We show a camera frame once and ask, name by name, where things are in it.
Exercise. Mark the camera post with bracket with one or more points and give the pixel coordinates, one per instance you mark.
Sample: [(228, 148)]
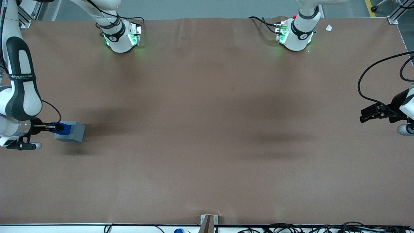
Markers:
[(207, 225)]

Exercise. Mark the black chair caster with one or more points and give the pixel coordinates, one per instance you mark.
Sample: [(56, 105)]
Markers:
[(374, 8)]

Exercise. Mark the blue plastic block part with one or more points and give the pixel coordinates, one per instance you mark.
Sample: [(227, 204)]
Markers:
[(65, 127)]

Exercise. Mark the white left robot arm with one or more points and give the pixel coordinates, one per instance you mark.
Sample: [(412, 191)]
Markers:
[(296, 40)]

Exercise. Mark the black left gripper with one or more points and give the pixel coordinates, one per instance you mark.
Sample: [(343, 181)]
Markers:
[(397, 102)]

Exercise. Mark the gray square base block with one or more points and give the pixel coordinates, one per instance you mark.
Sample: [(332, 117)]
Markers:
[(77, 134)]

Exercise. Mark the aluminium frame post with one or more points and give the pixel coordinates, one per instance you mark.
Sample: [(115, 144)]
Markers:
[(25, 22), (394, 20)]

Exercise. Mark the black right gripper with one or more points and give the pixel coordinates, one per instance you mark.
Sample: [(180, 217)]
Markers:
[(35, 128)]

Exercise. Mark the white table edge rail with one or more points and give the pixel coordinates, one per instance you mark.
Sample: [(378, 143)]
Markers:
[(64, 229)]

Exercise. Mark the blue round cap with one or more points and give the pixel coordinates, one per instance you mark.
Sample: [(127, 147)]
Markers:
[(178, 231)]

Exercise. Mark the white paper scrap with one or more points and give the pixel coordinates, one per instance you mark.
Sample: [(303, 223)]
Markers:
[(329, 27)]

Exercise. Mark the brown table cover sheet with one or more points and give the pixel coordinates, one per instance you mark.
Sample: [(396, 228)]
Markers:
[(207, 129)]

